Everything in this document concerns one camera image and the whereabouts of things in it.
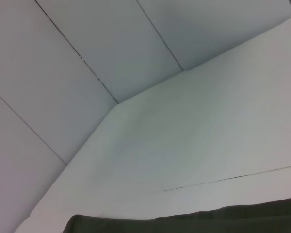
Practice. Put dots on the dark green FREE t-shirt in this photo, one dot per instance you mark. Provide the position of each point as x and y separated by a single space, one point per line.
196 221

